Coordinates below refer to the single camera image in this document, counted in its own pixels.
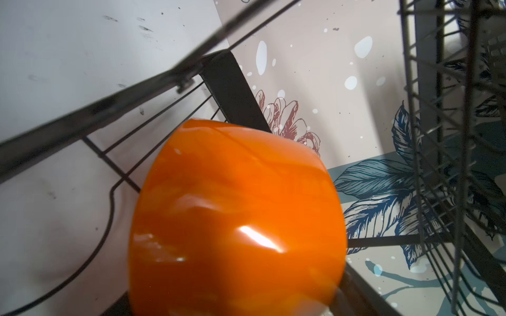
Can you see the orange plastic bowl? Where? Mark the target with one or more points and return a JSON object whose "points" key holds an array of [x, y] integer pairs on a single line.
{"points": [[235, 221]]}

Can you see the black wire dish rack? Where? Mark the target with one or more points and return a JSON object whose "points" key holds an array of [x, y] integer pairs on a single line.
{"points": [[400, 100]]}

